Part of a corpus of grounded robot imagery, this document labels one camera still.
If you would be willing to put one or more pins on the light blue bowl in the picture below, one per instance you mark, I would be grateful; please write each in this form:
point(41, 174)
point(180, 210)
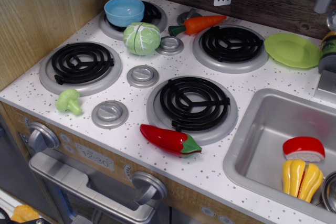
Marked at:
point(124, 12)

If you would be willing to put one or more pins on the green toy cabbage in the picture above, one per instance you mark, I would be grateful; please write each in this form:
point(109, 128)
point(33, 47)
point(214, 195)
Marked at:
point(141, 38)

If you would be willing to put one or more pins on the silver stovetop knob rear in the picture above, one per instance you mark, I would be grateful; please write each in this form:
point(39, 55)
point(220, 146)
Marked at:
point(192, 13)

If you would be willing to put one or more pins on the silver stovetop knob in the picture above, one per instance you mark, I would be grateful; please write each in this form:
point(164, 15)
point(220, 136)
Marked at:
point(109, 114)
point(142, 76)
point(192, 13)
point(170, 45)

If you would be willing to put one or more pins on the silver stovetop knob back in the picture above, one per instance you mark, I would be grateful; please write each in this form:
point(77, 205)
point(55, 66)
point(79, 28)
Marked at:
point(170, 45)

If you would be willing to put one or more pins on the orange toy carrot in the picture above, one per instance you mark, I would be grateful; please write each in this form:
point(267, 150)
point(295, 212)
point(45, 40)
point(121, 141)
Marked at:
point(196, 25)

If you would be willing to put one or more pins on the silver stovetop knob middle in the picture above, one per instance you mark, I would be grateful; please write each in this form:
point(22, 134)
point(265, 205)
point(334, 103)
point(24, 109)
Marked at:
point(142, 76)

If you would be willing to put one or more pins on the black front left burner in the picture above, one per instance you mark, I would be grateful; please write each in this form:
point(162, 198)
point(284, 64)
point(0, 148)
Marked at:
point(88, 67)

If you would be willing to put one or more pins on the black back right burner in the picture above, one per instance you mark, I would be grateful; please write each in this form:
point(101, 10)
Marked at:
point(230, 49)

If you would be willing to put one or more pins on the silver stovetop knob front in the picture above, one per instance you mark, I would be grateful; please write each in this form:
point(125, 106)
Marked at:
point(109, 114)

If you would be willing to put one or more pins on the green toy broccoli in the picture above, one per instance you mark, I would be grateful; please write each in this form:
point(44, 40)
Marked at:
point(68, 101)

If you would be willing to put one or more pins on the black front right burner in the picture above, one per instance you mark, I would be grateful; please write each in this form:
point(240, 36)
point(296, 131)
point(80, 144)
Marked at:
point(200, 107)

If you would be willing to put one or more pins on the red toy chili pepper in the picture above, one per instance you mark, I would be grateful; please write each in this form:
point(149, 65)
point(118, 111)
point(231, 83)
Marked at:
point(177, 143)

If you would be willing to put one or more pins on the light green plate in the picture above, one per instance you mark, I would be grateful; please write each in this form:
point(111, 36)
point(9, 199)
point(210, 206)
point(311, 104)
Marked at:
point(292, 50)

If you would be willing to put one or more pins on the silver oven knob left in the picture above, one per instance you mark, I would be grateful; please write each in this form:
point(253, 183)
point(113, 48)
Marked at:
point(42, 138)

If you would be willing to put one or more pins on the silver oven knob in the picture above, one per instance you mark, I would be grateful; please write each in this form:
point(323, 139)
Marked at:
point(42, 138)
point(148, 188)

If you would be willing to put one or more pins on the silver faucet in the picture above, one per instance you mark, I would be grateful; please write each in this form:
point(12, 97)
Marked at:
point(321, 7)

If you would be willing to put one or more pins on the yellow green can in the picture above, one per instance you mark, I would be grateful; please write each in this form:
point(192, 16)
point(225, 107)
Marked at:
point(327, 51)

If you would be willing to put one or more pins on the silver oven knob right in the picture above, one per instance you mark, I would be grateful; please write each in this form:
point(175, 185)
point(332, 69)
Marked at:
point(148, 188)

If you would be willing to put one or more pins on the silver sink basin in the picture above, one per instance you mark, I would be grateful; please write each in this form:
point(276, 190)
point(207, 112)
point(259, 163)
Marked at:
point(255, 157)

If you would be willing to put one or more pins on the red toy cheese wedge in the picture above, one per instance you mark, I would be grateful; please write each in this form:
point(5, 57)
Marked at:
point(308, 149)

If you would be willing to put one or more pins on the orange object bottom left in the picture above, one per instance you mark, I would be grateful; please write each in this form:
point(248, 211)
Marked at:
point(24, 213)

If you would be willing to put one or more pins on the silver pot in sink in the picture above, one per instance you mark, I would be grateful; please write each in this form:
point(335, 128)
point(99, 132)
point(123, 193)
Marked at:
point(328, 192)

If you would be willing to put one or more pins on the silver oven door handle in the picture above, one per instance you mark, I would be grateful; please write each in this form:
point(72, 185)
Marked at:
point(83, 200)

